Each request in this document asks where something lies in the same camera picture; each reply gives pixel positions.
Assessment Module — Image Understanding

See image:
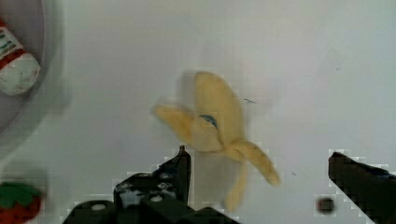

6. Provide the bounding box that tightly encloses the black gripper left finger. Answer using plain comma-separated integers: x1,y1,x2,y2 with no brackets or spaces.
113,146,191,207

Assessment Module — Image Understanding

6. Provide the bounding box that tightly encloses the grey round plate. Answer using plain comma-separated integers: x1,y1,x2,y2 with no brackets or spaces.
0,0,46,133

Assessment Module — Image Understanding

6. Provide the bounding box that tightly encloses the yellow peeled plush banana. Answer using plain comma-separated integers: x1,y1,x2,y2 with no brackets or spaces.
154,71,281,212

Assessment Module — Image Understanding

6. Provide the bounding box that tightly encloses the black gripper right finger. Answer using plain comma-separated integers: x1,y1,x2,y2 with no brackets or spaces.
328,152,396,224

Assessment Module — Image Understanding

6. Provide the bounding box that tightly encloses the red ketchup bottle toy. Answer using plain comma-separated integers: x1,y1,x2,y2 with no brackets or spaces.
0,21,41,96

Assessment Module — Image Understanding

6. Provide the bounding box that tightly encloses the red plush strawberry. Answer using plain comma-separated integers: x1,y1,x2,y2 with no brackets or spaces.
0,182,42,224

